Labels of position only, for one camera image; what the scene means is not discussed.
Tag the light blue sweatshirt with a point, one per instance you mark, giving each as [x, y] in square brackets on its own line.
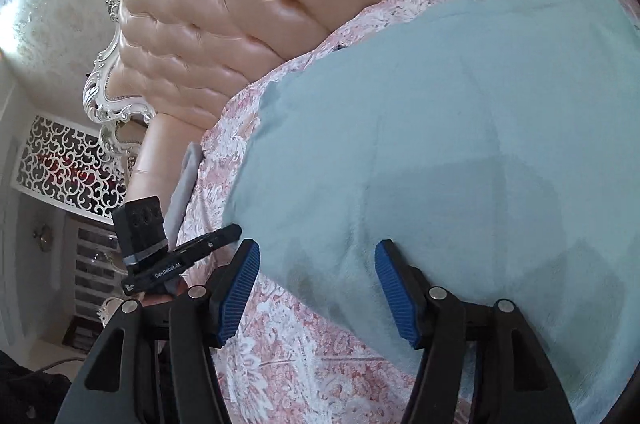
[425, 128]

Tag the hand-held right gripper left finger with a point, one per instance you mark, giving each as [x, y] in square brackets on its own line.
[235, 294]

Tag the grey cloth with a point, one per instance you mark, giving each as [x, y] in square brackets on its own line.
[185, 184]

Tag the white lattice screen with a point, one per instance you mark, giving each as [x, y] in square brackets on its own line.
[50, 163]

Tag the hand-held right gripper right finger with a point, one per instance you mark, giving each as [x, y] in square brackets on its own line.
[400, 294]

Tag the silver ornate sofa frame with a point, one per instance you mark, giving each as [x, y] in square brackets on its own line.
[107, 98]

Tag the white striped cabinet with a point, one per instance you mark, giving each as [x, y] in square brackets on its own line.
[95, 254]

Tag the person's black clothing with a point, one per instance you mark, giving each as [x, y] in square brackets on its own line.
[30, 394]

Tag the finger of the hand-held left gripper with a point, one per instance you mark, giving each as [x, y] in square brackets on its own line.
[210, 240]

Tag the pink floral blanket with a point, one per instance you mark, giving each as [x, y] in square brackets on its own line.
[280, 354]

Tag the pink tufted leather sofa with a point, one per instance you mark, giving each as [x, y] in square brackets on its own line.
[250, 3]

